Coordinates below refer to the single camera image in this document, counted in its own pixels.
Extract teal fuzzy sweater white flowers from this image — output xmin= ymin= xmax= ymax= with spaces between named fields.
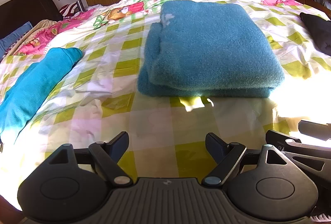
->
xmin=137 ymin=0 xmax=284 ymax=98

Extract colourful checked cartoon bedspread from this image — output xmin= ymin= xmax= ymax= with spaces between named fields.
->
xmin=1 ymin=0 xmax=330 ymax=207

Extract bright turquoise folded garment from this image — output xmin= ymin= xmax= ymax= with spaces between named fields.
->
xmin=1 ymin=48 xmax=83 ymax=142

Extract black garment on bed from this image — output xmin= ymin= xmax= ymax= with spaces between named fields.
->
xmin=300 ymin=12 xmax=331 ymax=56

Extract metal thermos cup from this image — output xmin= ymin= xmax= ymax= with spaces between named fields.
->
xmin=76 ymin=0 xmax=85 ymax=12

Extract red white striped pillow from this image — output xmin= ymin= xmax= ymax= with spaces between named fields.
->
xmin=59 ymin=2 xmax=80 ymax=18

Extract blue pillow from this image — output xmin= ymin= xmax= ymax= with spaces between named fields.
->
xmin=0 ymin=22 xmax=32 ymax=60

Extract dark wooden headboard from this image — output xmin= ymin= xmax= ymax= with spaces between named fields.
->
xmin=0 ymin=0 xmax=63 ymax=38

